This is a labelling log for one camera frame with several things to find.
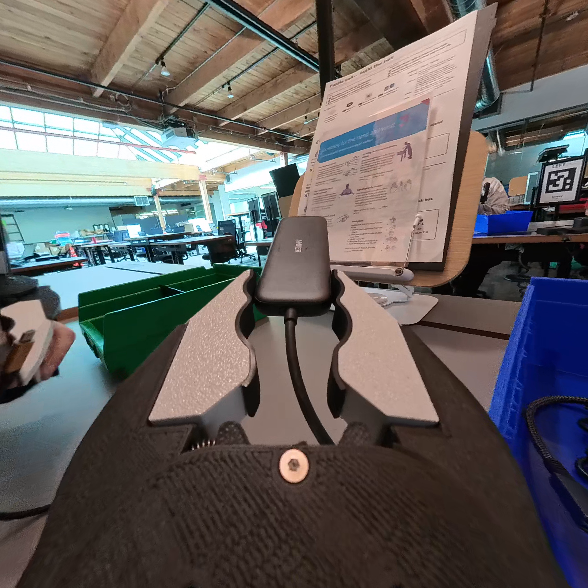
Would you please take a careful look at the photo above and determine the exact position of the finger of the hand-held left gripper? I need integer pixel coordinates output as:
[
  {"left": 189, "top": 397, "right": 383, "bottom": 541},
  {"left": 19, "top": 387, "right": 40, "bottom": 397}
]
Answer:
[{"left": 0, "top": 300, "right": 56, "bottom": 386}]

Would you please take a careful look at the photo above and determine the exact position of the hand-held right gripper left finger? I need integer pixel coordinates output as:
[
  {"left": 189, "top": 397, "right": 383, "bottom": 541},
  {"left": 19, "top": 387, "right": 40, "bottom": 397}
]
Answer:
[{"left": 148, "top": 269, "right": 261, "bottom": 435}]

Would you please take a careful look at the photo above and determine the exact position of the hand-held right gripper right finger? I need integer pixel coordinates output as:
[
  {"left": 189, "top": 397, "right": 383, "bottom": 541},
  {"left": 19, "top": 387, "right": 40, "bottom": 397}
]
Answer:
[{"left": 327, "top": 269, "right": 439, "bottom": 435}]

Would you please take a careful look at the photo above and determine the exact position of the green plastic bin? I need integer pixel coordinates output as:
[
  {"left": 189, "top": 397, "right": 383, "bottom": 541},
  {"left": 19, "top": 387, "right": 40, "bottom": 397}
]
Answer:
[{"left": 78, "top": 263, "right": 272, "bottom": 379}]

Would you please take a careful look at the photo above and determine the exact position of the black hub cable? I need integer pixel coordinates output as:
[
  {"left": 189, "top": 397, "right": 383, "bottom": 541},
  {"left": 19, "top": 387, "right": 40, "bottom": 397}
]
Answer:
[{"left": 284, "top": 307, "right": 336, "bottom": 445}]

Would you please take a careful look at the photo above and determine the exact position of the black usb hub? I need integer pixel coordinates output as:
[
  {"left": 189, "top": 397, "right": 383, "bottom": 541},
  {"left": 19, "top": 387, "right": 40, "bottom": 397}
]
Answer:
[{"left": 254, "top": 217, "right": 332, "bottom": 318}]

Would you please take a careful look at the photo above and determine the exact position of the blue plastic bin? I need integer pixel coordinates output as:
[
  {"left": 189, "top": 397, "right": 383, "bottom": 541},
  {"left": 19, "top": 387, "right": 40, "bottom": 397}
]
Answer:
[{"left": 488, "top": 277, "right": 588, "bottom": 588}]

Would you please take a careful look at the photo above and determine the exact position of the braided usb cable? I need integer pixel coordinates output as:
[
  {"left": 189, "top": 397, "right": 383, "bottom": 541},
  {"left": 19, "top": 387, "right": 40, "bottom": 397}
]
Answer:
[{"left": 525, "top": 396, "right": 588, "bottom": 529}]

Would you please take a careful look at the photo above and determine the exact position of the person's left hand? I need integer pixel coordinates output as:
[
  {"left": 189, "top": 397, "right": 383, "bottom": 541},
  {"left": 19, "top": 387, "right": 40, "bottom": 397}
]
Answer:
[{"left": 39, "top": 322, "right": 76, "bottom": 382}]

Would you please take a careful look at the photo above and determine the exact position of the black office chair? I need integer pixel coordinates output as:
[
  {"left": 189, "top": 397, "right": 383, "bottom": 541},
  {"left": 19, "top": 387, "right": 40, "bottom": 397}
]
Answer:
[{"left": 213, "top": 220, "right": 256, "bottom": 266}]

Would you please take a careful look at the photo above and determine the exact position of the blue header leaflet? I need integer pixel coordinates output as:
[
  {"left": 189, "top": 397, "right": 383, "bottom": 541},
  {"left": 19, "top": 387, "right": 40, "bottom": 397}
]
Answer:
[{"left": 304, "top": 96, "right": 435, "bottom": 266}]

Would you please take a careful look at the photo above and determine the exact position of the small blue bin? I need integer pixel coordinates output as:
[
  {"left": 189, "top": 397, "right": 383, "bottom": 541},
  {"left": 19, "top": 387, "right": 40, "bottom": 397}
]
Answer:
[{"left": 474, "top": 210, "right": 534, "bottom": 236}]

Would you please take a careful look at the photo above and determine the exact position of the black monitor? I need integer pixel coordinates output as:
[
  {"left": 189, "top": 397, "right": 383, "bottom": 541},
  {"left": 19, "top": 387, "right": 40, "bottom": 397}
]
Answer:
[{"left": 269, "top": 163, "right": 301, "bottom": 199}]

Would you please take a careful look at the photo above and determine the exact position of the ceiling heater unit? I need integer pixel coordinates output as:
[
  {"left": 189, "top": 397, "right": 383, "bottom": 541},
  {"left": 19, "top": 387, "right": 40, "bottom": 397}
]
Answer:
[{"left": 161, "top": 117, "right": 199, "bottom": 144}]

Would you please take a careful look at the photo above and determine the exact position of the framed marker sign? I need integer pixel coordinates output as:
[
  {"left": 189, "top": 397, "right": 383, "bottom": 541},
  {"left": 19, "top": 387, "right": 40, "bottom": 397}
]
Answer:
[{"left": 535, "top": 156, "right": 587, "bottom": 207}]

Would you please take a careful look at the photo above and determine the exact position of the white instruction sheet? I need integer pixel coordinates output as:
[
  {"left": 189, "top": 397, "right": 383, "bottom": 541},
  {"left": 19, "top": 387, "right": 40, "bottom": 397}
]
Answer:
[{"left": 298, "top": 9, "right": 494, "bottom": 272}]

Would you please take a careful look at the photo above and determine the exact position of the black metal pole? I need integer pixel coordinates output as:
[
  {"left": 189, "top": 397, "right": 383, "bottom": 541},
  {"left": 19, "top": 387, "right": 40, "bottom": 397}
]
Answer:
[{"left": 316, "top": 0, "right": 337, "bottom": 85}]

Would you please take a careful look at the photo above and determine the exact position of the silver ceiling duct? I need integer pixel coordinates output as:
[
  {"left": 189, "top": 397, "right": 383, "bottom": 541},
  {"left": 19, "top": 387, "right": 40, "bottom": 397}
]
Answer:
[{"left": 448, "top": 0, "right": 501, "bottom": 113}]

